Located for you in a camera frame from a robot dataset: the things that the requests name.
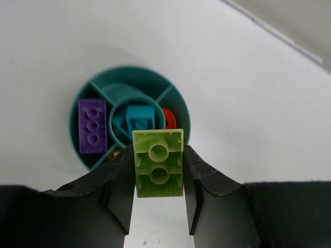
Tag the orange round lego piece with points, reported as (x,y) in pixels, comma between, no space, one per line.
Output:
(170,120)

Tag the teal round divided container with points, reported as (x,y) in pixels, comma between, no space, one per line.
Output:
(120,87)

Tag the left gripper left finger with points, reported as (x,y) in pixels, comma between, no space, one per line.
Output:
(92,211)

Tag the long teal lego brick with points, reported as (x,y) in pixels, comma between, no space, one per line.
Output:
(140,117)

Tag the green lego brick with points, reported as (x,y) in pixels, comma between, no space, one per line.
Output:
(158,162)

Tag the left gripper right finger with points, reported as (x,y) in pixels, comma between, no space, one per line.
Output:
(224,213)

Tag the long purple lego brick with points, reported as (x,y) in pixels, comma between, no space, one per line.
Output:
(92,126)

